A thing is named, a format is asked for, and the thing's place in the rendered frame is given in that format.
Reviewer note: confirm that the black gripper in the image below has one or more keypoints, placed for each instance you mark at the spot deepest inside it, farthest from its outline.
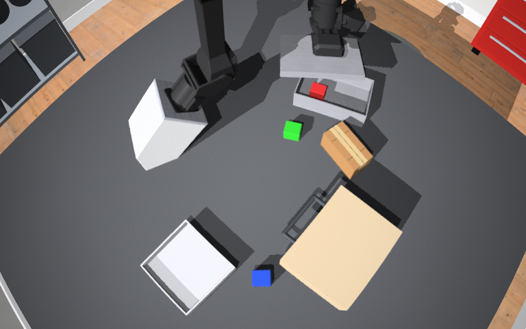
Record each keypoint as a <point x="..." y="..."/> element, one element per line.
<point x="322" y="20"/>

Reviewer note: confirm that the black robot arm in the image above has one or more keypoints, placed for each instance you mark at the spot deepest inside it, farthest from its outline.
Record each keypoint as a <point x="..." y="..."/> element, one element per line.
<point x="214" y="65"/>

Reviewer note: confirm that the green block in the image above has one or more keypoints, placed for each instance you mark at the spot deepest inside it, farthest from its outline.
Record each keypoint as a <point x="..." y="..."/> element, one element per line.
<point x="292" y="130"/>

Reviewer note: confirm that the red block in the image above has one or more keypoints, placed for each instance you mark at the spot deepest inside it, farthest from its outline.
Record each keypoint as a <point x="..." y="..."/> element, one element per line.
<point x="318" y="91"/>

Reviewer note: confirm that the blue block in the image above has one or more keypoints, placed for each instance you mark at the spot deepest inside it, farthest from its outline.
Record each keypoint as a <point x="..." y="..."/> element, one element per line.
<point x="261" y="278"/>

